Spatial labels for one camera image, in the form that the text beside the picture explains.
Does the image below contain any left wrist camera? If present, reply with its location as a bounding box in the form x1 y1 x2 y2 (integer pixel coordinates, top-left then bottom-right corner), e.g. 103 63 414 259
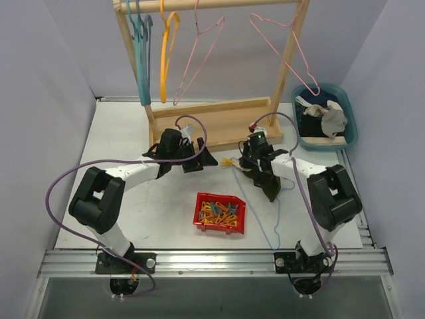
180 124 195 140

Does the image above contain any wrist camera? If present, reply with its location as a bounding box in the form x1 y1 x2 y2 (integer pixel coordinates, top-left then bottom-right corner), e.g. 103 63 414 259
248 122 268 136
180 124 195 140

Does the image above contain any teal plastic hanger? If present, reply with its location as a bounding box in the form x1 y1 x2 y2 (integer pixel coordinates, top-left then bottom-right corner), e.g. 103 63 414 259
125 0 150 106

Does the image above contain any grey underwear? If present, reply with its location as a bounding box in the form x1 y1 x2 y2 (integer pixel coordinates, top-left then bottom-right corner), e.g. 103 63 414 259
303 100 348 138

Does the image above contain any red plastic bin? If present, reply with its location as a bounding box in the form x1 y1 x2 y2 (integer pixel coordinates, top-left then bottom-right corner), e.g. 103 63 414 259
193 192 246 235

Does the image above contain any yellow clip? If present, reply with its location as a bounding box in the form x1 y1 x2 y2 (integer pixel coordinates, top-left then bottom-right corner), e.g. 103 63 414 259
220 158 234 167

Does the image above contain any dark olive underwear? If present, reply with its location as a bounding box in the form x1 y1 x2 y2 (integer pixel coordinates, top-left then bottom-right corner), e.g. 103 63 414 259
242 167 281 203

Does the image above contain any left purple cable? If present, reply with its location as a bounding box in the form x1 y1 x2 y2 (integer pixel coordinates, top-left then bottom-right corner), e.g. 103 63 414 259
44 114 209 296

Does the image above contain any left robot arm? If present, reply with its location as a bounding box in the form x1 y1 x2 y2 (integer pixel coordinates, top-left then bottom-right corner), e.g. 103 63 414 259
68 126 218 273

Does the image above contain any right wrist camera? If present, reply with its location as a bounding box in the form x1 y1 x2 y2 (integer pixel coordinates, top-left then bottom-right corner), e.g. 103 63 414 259
248 122 268 136

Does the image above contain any wooden hanger rack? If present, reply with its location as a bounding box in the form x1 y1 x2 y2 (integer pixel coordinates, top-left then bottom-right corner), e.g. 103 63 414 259
113 1 309 150

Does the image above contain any light blue wire hanger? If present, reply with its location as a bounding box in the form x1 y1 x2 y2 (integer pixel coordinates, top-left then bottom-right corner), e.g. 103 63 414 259
231 167 295 250

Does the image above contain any black underwear in basin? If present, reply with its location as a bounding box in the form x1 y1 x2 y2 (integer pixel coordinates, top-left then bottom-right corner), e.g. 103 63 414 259
297 114 327 138

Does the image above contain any pile of coloured clips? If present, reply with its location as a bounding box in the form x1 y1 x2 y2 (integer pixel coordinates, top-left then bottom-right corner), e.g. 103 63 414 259
197 201 238 227

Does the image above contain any teal plastic basin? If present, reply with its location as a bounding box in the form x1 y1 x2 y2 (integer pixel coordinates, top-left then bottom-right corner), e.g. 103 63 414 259
292 84 358 152

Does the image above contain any orange plastic hanger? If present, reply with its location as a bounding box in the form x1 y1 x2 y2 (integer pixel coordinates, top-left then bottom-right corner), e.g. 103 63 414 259
159 0 181 103

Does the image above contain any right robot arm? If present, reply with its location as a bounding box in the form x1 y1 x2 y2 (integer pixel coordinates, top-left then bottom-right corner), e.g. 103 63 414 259
239 132 363 272

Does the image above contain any pink wire hanger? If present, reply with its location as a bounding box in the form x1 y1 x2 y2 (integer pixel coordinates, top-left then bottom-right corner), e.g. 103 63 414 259
249 0 321 97
173 1 225 106

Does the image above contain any aluminium rail base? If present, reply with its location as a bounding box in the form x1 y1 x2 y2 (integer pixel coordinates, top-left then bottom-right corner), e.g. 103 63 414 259
38 249 393 278

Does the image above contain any blue-grey plastic hanger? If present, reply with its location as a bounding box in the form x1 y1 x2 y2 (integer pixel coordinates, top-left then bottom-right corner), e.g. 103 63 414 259
133 0 154 100

